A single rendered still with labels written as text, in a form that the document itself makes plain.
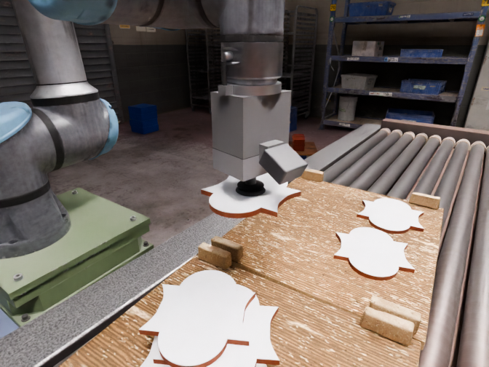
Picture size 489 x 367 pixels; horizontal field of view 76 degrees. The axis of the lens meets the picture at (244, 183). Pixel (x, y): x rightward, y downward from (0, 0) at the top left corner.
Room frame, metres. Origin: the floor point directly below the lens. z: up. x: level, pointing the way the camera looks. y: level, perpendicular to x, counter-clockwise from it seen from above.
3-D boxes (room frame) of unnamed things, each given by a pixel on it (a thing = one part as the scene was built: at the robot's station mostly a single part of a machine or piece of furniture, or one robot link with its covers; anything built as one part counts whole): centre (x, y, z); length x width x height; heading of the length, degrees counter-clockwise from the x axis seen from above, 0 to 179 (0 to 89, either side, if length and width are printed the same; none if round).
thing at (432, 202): (0.63, -0.41, 0.95); 0.06 x 0.02 x 0.03; 57
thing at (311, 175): (0.78, -0.18, 0.95); 0.06 x 0.02 x 0.03; 57
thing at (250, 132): (0.39, -0.02, 1.17); 0.12 x 0.09 x 0.16; 42
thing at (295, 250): (0.54, -0.19, 0.93); 0.41 x 0.35 x 0.02; 147
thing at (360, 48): (5.01, -1.81, 1.20); 0.36 x 0.28 x 0.22; 44
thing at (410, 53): (4.57, -2.37, 1.14); 0.50 x 0.38 x 0.11; 65
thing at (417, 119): (4.60, -2.41, 0.25); 0.62 x 0.42 x 0.22; 64
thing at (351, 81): (5.02, -1.74, 0.74); 0.44 x 0.36 x 0.20; 42
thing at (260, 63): (0.41, -0.01, 1.25); 0.08 x 0.08 x 0.05
